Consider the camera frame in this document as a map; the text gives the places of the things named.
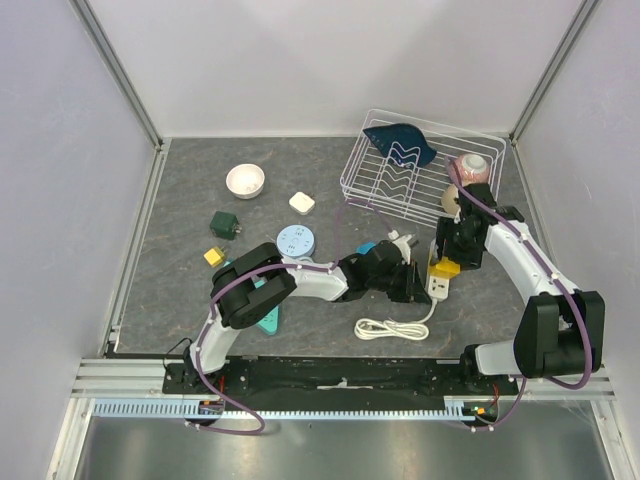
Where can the white wire dish rack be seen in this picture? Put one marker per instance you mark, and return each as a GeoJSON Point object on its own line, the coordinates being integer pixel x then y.
{"type": "Point", "coordinates": [414, 193]}

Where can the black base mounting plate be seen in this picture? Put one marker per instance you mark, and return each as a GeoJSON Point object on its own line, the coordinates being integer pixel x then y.
{"type": "Point", "coordinates": [351, 383]}

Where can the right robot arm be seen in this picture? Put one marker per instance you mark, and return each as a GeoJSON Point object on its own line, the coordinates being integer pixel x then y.
{"type": "Point", "coordinates": [560, 334]}

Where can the dark green cube plug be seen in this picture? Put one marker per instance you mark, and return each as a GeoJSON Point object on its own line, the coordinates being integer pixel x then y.
{"type": "Point", "coordinates": [225, 225]}

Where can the white plug adapter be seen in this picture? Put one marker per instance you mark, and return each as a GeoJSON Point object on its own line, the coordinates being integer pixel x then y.
{"type": "Point", "coordinates": [302, 203]}

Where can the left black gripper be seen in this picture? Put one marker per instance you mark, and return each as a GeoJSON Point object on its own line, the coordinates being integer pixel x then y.
{"type": "Point", "coordinates": [412, 290]}

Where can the beige ceramic bowl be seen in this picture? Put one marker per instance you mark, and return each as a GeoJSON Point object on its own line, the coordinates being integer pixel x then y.
{"type": "Point", "coordinates": [449, 200]}

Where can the light blue cable duct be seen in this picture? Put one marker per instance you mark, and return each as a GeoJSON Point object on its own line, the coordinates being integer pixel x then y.
{"type": "Point", "coordinates": [452, 410]}

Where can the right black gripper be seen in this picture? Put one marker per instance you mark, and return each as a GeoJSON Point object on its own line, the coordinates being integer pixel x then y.
{"type": "Point", "coordinates": [444, 229]}

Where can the teal triangular power strip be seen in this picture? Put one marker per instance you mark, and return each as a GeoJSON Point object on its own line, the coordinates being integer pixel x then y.
{"type": "Point", "coordinates": [270, 322]}

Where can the pink patterned bowl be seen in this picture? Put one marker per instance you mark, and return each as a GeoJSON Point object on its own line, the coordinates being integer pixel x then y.
{"type": "Point", "coordinates": [472, 168]}

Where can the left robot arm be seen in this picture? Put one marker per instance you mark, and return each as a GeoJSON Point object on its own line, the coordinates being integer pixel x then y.
{"type": "Point", "coordinates": [250, 287]}

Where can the blue cube plug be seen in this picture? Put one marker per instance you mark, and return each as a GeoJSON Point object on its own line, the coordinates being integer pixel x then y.
{"type": "Point", "coordinates": [365, 248]}

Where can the yellow cube plug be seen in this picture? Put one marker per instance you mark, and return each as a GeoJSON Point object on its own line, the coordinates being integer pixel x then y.
{"type": "Point", "coordinates": [215, 256]}

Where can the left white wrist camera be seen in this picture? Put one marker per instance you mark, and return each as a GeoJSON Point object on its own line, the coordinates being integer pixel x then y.
{"type": "Point", "coordinates": [404, 243]}

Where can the dark blue leaf plate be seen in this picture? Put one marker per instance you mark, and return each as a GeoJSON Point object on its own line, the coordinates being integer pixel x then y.
{"type": "Point", "coordinates": [402, 144]}

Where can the yellow plug adapter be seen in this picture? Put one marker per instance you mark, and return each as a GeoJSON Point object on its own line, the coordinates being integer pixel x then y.
{"type": "Point", "coordinates": [444, 269]}

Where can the white power strip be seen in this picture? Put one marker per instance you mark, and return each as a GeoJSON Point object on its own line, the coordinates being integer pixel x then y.
{"type": "Point", "coordinates": [437, 288]}

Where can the round light blue socket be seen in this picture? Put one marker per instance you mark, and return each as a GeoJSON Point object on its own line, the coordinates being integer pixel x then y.
{"type": "Point", "coordinates": [296, 241]}

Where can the white ceramic bowl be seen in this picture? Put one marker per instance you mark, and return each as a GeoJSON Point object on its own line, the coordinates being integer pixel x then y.
{"type": "Point", "coordinates": [245, 181]}

